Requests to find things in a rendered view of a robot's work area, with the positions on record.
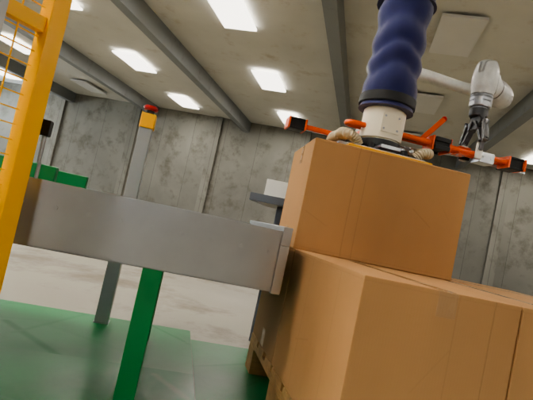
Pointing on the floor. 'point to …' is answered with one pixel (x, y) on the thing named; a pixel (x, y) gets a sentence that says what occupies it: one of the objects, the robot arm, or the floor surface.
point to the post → (147, 126)
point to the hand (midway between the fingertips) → (470, 155)
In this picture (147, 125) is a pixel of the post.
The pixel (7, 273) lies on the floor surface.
